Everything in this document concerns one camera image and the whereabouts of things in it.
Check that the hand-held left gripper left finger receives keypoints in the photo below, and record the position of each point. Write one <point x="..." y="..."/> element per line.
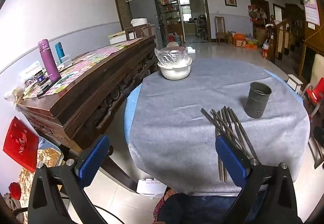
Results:
<point x="93" y="159"/>

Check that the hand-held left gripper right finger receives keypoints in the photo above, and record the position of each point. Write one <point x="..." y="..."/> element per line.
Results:
<point x="230" y="160"/>

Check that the bundle of metal chopsticks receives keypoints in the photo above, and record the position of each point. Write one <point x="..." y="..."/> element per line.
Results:
<point x="229" y="122"/>

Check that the grey perforated utensil holder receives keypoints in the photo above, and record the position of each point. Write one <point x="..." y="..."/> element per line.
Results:
<point x="257" y="105"/>

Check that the tray of yellow grains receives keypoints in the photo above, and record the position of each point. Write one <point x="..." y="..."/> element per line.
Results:
<point x="48" y="156"/>

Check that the person's dark trousers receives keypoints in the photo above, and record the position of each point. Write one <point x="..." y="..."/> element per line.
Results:
<point x="197" y="208"/>

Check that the blue table cover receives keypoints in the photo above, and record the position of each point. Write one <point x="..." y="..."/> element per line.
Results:
<point x="128" y="112"/>

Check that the white printed paper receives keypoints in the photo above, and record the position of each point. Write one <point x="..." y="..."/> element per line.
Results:
<point x="150" y="187"/>

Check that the grey tablecloth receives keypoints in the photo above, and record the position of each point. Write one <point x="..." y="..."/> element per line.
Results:
<point x="177" y="125"/>

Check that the dark wooden sideboard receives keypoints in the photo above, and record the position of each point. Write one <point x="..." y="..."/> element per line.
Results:
<point x="101" y="87"/>

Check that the red paper bag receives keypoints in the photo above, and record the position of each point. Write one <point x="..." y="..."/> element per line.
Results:
<point x="20" y="143"/>

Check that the red round object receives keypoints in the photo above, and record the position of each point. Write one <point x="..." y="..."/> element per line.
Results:
<point x="15" y="189"/>

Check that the dark glass jar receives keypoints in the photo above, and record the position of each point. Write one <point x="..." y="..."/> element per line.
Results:
<point x="40" y="77"/>

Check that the pink patterned mat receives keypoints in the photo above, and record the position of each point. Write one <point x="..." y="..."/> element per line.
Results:
<point x="96" y="59"/>

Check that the clear plastic container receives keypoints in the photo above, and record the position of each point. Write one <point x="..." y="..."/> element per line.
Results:
<point x="66" y="61"/>

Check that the white bowl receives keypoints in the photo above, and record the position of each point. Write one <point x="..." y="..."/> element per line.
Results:
<point x="174" y="73"/>

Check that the white step stool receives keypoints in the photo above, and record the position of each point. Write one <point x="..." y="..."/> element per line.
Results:
<point x="295" y="79"/>

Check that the purple thermos bottle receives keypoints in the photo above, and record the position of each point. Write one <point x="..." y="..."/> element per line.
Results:
<point x="49" y="61"/>

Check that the red plastic chair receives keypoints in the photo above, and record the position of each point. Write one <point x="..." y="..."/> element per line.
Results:
<point x="315" y="93"/>

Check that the teal thermos bottle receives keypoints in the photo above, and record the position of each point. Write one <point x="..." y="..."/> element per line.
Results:
<point x="59" y="51"/>

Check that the red and white bag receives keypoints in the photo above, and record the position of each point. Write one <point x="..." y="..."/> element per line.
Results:
<point x="265" y="50"/>

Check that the flat orange cardboard box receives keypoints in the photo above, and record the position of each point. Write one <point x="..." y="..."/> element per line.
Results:
<point x="252" y="46"/>

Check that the clear plastic bag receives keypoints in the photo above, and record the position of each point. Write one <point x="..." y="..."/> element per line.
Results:
<point x="172" y="55"/>

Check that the green plastic basin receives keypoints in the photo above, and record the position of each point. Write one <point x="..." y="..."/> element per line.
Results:
<point x="252" y="42"/>

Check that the large orange cardboard box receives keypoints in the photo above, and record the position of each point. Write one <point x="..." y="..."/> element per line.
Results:
<point x="239" y="40"/>

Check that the cream upholstered chair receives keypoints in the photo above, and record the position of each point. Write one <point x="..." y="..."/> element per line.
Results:
<point x="318" y="69"/>

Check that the blue water jug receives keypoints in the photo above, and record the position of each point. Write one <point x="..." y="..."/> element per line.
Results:
<point x="178" y="39"/>

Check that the wooden dining chair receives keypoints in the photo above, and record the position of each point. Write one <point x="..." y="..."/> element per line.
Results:
<point x="221" y="27"/>

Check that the metal kitchen rack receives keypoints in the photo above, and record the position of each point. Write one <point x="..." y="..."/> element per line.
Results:
<point x="201" y="27"/>

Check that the wooden stair railing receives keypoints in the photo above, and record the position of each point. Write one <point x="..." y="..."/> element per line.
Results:
<point x="281" y="34"/>

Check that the dark wooden armchair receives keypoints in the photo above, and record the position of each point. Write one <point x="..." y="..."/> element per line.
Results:
<point x="138" y="26"/>

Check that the orange wooden pillar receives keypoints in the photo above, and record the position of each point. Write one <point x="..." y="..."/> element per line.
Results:
<point x="313" y="44"/>

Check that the white rice cooker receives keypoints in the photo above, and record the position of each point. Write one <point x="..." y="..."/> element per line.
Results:
<point x="138" y="22"/>

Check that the hanging bags and hats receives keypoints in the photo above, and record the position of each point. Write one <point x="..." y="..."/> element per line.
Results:
<point x="257" y="12"/>

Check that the glass display cabinet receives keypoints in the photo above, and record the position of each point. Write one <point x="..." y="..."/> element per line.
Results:
<point x="172" y="13"/>

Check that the grey refrigerator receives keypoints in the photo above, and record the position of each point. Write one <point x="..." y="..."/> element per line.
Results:
<point x="143" y="8"/>

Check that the white light switch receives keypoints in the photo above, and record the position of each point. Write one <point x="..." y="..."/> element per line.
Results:
<point x="311" y="26"/>

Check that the pink wall calendar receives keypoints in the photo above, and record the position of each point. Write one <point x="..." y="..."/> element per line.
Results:
<point x="310" y="6"/>

